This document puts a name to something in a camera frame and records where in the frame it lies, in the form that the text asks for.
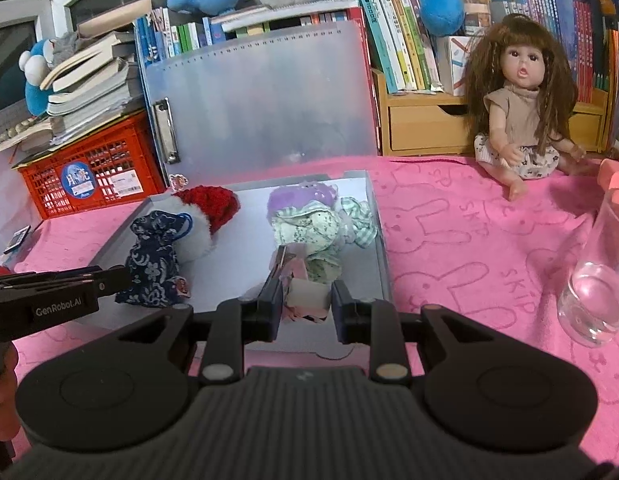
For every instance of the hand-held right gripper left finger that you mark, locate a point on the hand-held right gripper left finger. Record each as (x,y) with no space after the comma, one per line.
(275,307)

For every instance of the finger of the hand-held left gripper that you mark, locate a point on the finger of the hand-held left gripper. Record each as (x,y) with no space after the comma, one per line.
(114,280)
(49,276)

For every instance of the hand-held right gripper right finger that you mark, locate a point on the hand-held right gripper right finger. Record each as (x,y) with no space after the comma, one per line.
(342,312)

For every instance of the pink patterned pouch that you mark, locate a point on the pink patterned pouch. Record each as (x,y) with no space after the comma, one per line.
(305,294)

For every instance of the blue floral pouch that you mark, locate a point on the blue floral pouch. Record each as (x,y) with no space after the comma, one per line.
(152,260)

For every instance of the green floral pouch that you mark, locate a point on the green floral pouch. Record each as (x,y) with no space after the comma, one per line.
(309,232)

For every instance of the green checked pouch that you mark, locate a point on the green checked pouch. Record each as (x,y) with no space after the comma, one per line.
(358,222)

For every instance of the white fluffy pouch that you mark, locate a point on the white fluffy pouch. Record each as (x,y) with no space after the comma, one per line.
(197,237)

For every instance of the person's left hand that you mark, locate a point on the person's left hand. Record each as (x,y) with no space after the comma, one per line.
(7,395)

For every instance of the playing card box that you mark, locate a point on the playing card box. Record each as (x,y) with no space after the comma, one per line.
(17,239)

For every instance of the white plastic sheets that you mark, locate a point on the white plastic sheets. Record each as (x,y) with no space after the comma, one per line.
(9,200)

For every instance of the red plastic crate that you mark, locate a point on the red plastic crate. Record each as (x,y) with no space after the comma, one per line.
(94,170)

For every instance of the purple pouch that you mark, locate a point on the purple pouch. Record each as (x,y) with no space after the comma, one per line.
(302,195)

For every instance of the small cartoon sticker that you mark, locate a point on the small cartoon sticker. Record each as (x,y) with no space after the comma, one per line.
(178,180)

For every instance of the red knitted pouch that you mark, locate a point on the red knitted pouch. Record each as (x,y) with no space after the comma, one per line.
(214,205)

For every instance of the pink rabbit print blanket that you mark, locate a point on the pink rabbit print blanket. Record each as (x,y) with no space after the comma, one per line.
(464,240)

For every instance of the stack of books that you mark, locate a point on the stack of books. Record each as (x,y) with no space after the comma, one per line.
(84,90)

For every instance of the blue white cat plush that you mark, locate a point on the blue white cat plush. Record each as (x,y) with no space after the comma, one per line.
(34,75)

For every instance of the translucent clipboard folder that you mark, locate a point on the translucent clipboard folder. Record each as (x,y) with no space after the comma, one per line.
(269,105)

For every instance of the wooden drawer organizer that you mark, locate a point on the wooden drawer organizer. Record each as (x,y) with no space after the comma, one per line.
(424,125)

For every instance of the grey knitted cloth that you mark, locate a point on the grey knitted cloth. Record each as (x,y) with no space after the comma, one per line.
(65,45)

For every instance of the blue file folder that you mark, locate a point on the blue file folder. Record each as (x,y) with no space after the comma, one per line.
(142,45)

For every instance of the clear glass cup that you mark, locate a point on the clear glass cup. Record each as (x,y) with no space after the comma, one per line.
(597,290)

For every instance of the row of books behind folder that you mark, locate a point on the row of books behind folder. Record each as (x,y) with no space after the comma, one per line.
(199,30)

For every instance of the brown haired doll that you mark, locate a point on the brown haired doll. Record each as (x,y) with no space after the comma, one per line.
(519,110)

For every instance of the small white carton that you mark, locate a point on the small white carton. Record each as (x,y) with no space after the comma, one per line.
(457,67)

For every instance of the row of thin children's books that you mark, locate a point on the row of thin children's books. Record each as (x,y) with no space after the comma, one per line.
(394,30)

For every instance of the pink box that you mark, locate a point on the pink box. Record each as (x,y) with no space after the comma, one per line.
(617,180)

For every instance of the row of blue red books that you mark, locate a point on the row of blue red books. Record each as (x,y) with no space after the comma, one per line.
(564,35)

